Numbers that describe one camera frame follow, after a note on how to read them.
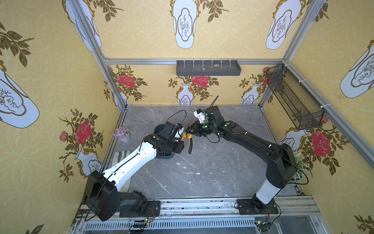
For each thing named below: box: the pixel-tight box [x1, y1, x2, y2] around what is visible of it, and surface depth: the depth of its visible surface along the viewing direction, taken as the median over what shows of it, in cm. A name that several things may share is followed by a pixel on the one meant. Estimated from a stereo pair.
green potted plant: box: [291, 150, 311, 181], surface depth 74 cm
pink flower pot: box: [112, 125, 130, 143], surface depth 94 cm
